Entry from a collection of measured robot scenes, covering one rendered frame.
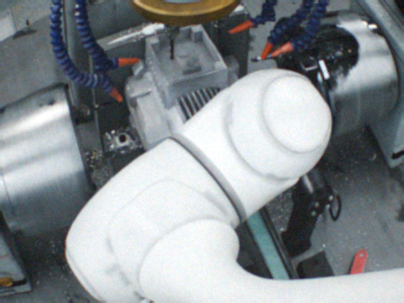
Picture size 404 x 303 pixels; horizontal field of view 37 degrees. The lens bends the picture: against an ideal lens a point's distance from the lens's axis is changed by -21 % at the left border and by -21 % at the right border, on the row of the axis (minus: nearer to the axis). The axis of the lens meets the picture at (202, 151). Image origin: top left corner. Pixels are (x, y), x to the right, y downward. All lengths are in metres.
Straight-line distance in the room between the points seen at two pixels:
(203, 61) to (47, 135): 0.31
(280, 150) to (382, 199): 0.88
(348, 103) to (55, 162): 0.52
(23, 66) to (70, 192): 0.67
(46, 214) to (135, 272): 0.53
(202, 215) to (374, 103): 0.71
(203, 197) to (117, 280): 0.11
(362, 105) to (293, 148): 0.65
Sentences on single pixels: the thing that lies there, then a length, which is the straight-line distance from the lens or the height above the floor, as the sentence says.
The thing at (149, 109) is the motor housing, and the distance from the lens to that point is 1.19.
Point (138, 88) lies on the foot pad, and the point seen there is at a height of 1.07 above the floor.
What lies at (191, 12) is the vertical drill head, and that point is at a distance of 0.97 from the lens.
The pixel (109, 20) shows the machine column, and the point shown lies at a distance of 1.30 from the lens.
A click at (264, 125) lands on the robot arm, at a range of 0.59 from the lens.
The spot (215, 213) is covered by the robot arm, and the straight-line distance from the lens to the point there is 0.61.
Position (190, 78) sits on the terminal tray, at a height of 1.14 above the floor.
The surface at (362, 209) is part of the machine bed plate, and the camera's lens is 1.43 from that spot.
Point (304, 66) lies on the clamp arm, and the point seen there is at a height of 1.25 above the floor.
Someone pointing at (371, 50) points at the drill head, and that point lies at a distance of 1.24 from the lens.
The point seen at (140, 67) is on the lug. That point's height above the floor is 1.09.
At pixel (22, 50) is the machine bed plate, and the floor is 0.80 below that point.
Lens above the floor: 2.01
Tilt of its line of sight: 56 degrees down
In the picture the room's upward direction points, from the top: 1 degrees clockwise
